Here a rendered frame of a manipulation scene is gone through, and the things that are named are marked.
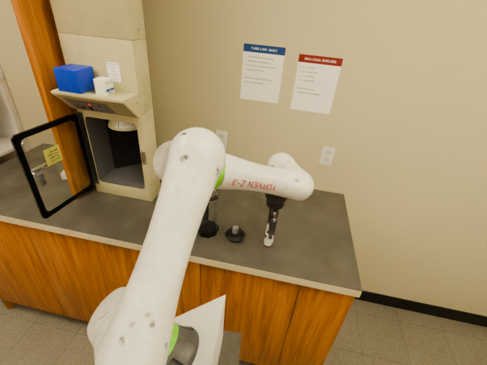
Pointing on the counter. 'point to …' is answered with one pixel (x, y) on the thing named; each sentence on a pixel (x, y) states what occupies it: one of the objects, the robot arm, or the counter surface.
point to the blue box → (75, 78)
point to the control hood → (126, 105)
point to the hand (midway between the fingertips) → (269, 233)
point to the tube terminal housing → (137, 74)
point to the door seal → (30, 169)
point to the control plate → (90, 106)
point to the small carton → (103, 85)
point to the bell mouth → (121, 126)
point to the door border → (27, 171)
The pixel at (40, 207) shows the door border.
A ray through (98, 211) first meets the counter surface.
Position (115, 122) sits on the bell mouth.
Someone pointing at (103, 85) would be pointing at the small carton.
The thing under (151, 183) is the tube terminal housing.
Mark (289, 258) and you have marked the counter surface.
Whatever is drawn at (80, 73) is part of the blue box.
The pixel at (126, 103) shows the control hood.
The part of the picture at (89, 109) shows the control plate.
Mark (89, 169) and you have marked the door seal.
